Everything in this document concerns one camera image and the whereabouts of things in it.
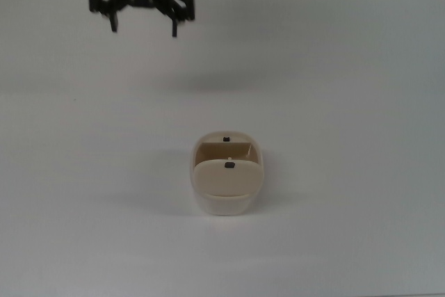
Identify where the small white lidded bin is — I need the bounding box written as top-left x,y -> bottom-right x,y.
190,130 -> 266,216

